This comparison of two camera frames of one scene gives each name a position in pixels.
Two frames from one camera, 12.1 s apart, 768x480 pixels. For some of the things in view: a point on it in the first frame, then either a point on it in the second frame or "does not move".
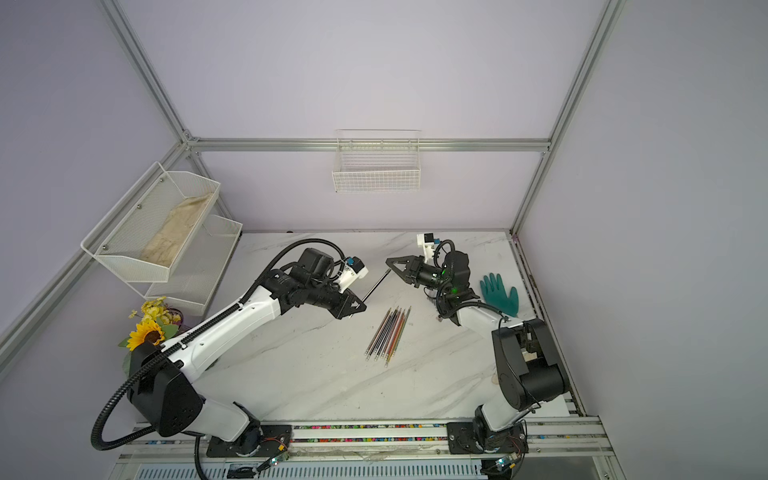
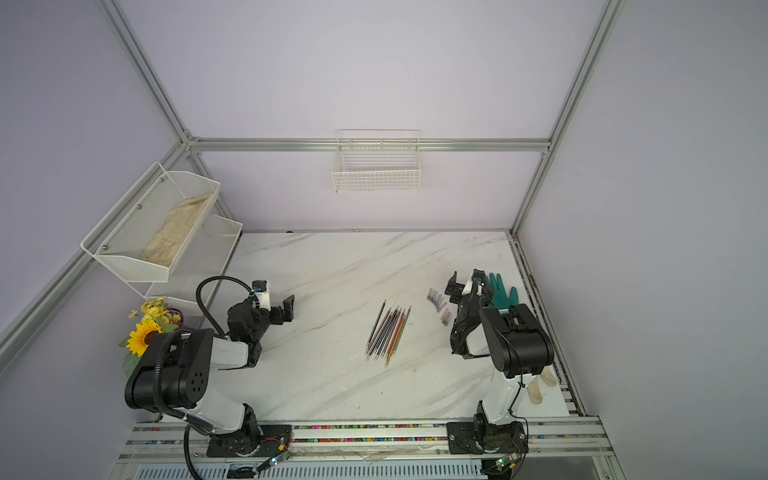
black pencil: (379, 336) does not move
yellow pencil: (397, 339) does not move
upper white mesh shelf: (148, 232) does not move
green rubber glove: (493, 291) does not move
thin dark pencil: (387, 271) -> (376, 325)
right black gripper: (417, 268) -> (454, 289)
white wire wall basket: (377, 161) does not move
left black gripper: (345, 310) -> (287, 311)
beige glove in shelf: (167, 239) does not move
